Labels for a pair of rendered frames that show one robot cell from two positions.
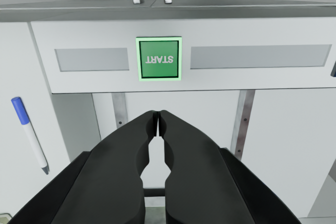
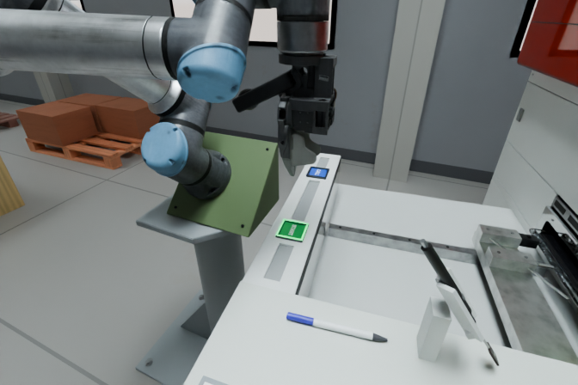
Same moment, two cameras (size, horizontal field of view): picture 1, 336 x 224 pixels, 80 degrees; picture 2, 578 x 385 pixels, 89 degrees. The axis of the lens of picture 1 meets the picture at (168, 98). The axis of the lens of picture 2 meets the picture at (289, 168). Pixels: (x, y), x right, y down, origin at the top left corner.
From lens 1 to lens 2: 53 cm
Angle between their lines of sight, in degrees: 72
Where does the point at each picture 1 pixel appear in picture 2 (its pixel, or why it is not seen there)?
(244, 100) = (355, 232)
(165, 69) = (299, 229)
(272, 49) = (305, 195)
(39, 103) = (298, 304)
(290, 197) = (481, 218)
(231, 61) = (305, 207)
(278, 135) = (398, 223)
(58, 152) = (357, 317)
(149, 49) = (284, 232)
